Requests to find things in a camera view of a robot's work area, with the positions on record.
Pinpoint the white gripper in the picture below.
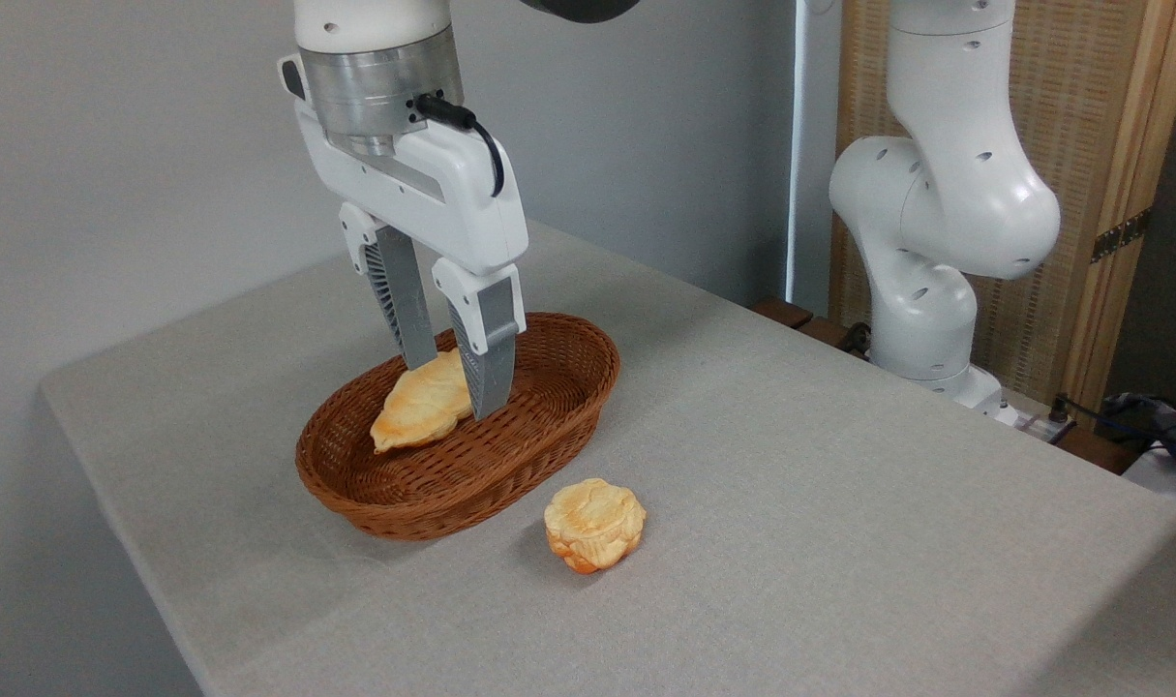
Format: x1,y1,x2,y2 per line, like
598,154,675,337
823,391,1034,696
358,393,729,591
278,53,531,421

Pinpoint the golden croissant bread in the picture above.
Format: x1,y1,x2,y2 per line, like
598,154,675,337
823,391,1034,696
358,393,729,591
370,348,474,454

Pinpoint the round golden bread bun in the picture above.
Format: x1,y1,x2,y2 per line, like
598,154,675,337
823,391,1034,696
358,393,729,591
544,477,647,574

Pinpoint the brown oval wicker basket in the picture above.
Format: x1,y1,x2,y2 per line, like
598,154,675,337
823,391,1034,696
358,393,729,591
295,312,620,541

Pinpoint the grey tablecloth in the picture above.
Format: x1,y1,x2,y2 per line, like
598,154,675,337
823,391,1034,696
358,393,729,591
38,218,1176,697

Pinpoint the white power strip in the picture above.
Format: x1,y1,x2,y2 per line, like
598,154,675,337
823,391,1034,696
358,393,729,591
994,402,1077,446

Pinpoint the wooden rattan folding screen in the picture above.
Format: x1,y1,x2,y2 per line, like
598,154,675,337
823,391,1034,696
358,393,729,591
829,0,1176,417

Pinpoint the dark metal screen hinge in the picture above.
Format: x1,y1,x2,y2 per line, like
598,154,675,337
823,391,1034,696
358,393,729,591
1091,208,1152,264

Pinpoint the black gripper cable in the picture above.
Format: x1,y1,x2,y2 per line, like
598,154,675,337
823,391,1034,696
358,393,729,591
413,93,505,197

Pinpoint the black power cable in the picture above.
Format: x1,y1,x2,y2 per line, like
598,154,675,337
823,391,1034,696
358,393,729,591
1047,393,1176,456

